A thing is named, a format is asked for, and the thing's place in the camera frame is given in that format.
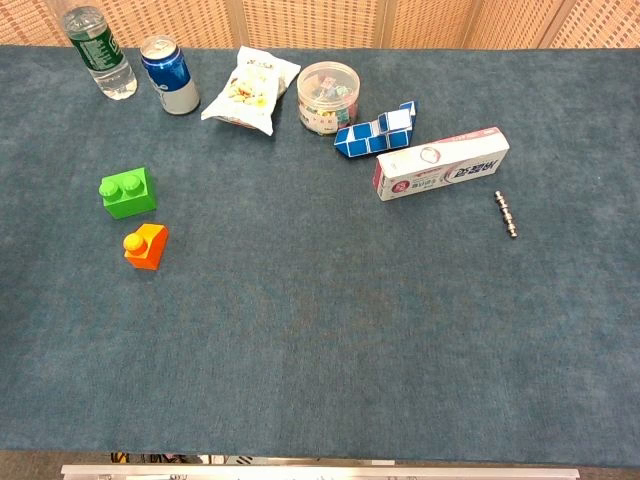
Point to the woven bamboo folding screen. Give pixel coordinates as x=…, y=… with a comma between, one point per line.
x=320, y=22

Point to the blue and white snake puzzle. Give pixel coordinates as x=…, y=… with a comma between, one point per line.
x=380, y=132

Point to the white snack bag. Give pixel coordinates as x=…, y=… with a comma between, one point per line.
x=250, y=90

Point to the orange toy brick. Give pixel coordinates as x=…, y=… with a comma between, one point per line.
x=150, y=247

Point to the green toy brick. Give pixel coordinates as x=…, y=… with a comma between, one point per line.
x=132, y=197

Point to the clear green-label water bottle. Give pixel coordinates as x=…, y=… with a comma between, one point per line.
x=100, y=52

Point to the blue-grey table cloth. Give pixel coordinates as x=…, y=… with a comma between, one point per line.
x=320, y=300

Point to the white and pink toothpaste box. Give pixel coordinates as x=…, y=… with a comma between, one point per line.
x=440, y=165

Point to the silver metal beaded rod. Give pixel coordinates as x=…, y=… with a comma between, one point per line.
x=506, y=214

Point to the clear round plastic jar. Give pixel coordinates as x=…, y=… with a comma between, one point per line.
x=327, y=97

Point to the silver aluminium rail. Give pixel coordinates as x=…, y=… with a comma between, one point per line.
x=320, y=472

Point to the blue and silver drink can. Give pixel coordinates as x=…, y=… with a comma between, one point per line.
x=170, y=80

